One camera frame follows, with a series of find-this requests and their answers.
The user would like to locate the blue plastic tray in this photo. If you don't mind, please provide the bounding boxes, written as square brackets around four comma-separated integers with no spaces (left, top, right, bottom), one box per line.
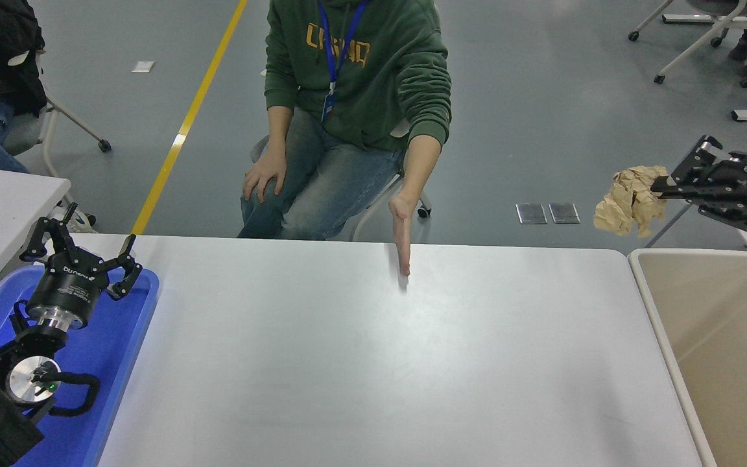
[0,265,160,467]

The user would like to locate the white-framed wheeled chair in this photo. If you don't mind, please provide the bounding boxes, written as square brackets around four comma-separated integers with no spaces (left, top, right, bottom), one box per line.
[628,0,747,88]

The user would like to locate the tan paper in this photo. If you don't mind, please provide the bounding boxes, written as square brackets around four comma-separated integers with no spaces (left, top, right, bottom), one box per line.
[593,165,670,238]

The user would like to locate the grey swivel chair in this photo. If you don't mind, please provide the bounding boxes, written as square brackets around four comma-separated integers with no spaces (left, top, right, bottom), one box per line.
[250,120,433,243]

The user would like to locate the person's right hand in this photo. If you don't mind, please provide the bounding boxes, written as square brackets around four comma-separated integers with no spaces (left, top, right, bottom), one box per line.
[243,151,288,203]

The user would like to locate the grey chair with white frame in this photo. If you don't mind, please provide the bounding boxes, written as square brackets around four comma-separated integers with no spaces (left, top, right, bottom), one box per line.
[1,49,113,229]

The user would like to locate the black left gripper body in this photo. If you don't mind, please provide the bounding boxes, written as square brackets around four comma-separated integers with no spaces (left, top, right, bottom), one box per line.
[26,250,110,320]

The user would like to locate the blue neck lanyard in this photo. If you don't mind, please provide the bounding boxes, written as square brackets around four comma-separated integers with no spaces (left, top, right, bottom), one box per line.
[317,0,370,93]

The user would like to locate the large pale bin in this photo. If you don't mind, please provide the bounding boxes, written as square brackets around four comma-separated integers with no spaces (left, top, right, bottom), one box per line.
[628,248,747,467]

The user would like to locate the person's left hand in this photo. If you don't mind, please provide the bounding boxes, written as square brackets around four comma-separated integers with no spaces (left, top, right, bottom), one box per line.
[388,193,417,278]

